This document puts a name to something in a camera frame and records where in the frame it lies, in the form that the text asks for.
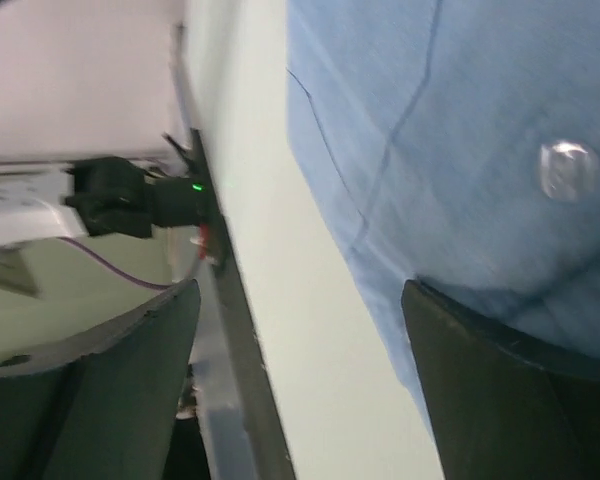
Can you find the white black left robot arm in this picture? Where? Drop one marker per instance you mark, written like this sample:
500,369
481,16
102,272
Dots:
99,197

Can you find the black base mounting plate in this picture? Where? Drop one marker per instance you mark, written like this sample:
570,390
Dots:
236,408

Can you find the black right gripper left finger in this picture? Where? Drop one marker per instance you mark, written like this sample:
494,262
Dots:
100,404

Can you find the light blue long sleeve shirt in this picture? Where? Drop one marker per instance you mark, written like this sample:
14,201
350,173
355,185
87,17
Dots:
458,143

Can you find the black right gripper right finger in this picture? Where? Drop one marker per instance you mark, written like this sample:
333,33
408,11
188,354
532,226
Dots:
502,404

